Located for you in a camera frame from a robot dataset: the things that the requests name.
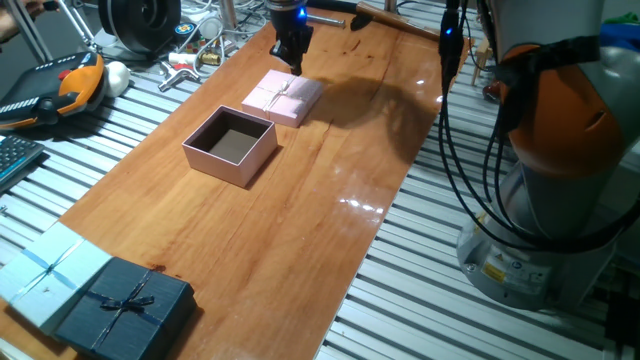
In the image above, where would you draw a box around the light blue gift box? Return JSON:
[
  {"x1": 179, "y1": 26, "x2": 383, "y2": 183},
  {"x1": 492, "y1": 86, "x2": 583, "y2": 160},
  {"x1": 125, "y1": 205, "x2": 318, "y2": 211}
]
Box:
[{"x1": 0, "y1": 221, "x2": 114, "y2": 336}]

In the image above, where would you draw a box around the black keyboard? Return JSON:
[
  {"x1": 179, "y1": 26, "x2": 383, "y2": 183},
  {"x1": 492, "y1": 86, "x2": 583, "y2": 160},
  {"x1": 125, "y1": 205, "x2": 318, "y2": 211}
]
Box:
[{"x1": 0, "y1": 134, "x2": 46, "y2": 194}]

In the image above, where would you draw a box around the upright metal post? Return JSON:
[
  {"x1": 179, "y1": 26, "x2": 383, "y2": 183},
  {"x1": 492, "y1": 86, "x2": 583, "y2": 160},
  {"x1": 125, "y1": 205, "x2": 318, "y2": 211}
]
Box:
[{"x1": 219, "y1": 0, "x2": 239, "y2": 30}]

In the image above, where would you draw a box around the open pink box base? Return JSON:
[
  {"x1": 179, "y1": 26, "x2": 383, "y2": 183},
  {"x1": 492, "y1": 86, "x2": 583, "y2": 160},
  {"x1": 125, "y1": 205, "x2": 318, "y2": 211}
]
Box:
[{"x1": 181, "y1": 104, "x2": 279, "y2": 189}]

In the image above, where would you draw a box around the white egg-shaped object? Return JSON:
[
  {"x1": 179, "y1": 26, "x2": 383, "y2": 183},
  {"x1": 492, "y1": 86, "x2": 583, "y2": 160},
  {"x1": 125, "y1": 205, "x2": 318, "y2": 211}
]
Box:
[{"x1": 103, "y1": 60, "x2": 132, "y2": 99}]

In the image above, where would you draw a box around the orange and black teach pendant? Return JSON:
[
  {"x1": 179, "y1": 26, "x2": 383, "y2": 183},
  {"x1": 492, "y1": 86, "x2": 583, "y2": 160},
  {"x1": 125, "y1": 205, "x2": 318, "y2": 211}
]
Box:
[{"x1": 0, "y1": 51, "x2": 107, "y2": 131}]

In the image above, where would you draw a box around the glossy wooden board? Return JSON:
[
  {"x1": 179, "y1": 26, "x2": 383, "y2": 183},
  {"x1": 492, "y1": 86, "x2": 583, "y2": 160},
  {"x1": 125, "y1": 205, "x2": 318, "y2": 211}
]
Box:
[{"x1": 0, "y1": 7, "x2": 474, "y2": 360}]

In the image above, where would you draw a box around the upright aluminium pole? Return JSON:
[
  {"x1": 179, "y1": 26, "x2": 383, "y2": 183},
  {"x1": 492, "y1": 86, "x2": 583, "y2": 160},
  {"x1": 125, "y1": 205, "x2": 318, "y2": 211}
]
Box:
[{"x1": 4, "y1": 0, "x2": 54, "y2": 64}]

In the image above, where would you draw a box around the dark blue gift box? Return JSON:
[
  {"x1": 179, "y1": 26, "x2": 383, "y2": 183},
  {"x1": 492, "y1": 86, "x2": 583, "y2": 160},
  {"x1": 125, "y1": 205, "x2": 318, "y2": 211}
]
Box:
[{"x1": 53, "y1": 256, "x2": 197, "y2": 360}]

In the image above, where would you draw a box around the pink box lid with ribbon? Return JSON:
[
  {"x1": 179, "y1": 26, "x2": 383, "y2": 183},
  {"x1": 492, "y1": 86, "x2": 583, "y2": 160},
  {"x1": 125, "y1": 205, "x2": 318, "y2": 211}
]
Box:
[{"x1": 241, "y1": 69, "x2": 324, "y2": 129}]

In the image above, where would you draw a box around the silver metal rod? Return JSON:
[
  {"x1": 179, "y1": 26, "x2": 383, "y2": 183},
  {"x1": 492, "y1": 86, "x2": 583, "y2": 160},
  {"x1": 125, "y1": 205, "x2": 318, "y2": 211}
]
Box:
[{"x1": 307, "y1": 13, "x2": 346, "y2": 29}]

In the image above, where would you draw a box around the silver metal clamp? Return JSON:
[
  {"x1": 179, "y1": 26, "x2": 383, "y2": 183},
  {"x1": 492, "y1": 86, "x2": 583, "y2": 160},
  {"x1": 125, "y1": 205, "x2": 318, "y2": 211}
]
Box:
[{"x1": 158, "y1": 62, "x2": 201, "y2": 93}]

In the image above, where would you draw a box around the blue plastic bag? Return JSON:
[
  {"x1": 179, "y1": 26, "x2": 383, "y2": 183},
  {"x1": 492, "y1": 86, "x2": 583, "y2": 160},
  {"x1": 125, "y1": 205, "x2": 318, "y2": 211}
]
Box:
[{"x1": 599, "y1": 22, "x2": 640, "y2": 51}]

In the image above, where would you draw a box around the black filament spool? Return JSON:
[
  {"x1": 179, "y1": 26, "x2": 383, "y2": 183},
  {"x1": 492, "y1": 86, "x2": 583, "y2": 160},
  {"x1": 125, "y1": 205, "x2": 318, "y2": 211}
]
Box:
[{"x1": 97, "y1": 0, "x2": 182, "y2": 55}]

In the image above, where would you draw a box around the small wooden rack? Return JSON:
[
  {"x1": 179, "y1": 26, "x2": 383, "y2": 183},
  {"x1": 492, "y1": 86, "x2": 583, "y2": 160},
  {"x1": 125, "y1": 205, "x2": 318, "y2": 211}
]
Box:
[{"x1": 472, "y1": 37, "x2": 494, "y2": 74}]

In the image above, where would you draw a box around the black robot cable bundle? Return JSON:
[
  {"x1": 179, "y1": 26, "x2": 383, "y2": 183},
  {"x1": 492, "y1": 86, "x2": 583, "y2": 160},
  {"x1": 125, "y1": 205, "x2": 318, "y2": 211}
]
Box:
[{"x1": 437, "y1": 0, "x2": 640, "y2": 254}]

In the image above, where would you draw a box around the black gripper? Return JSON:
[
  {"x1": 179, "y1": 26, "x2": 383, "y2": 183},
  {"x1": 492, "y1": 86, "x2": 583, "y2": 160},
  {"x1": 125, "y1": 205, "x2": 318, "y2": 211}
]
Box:
[{"x1": 267, "y1": 0, "x2": 315, "y2": 76}]

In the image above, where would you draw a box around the hammer with wooden handle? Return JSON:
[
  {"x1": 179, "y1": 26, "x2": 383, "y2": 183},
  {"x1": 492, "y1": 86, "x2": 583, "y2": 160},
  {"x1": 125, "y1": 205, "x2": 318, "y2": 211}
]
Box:
[{"x1": 349, "y1": 1, "x2": 444, "y2": 44}]

